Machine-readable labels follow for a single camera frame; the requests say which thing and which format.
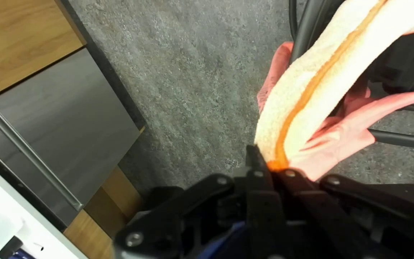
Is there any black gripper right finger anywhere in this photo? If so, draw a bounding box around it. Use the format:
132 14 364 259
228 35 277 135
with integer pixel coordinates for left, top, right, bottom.
276 170 361 259

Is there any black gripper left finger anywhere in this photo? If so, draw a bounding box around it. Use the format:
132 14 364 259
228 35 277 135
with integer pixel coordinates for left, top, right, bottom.
246 145 289 259

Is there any peach printed shirt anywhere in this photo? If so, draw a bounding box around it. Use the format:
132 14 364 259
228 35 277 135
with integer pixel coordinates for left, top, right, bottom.
266 79 414 181

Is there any black mesh office chair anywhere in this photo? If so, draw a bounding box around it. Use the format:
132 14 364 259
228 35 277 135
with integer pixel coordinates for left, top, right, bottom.
287 0 414 151

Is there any stainless steel dishwasher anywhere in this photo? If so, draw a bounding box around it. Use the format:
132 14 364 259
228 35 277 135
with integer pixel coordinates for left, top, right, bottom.
0 49 139 229

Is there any wooden kitchen cabinet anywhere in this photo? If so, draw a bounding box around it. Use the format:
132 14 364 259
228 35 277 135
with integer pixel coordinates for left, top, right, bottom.
0 0 123 259

